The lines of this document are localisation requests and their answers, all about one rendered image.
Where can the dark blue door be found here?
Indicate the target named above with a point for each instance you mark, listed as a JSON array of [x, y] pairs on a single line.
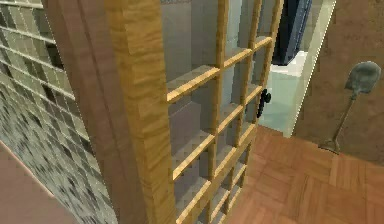
[[292, 30]]

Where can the wooden glazed room door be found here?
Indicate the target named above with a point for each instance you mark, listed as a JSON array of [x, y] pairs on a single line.
[[143, 110]]

